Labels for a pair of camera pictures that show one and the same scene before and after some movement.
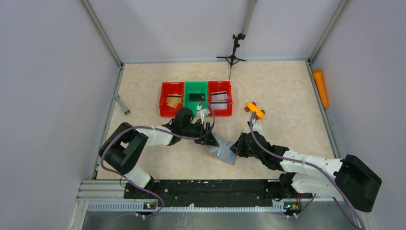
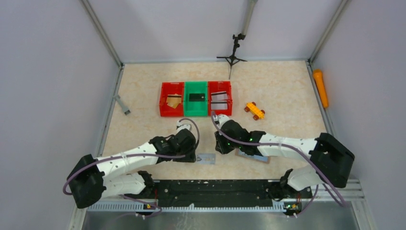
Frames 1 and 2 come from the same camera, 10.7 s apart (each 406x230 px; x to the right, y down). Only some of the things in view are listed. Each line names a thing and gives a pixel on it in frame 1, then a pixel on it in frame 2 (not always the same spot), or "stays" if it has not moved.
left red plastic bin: (171, 88) stays
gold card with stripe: (174, 98) stays
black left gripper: (208, 140) → (191, 158)
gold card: (173, 102) stays
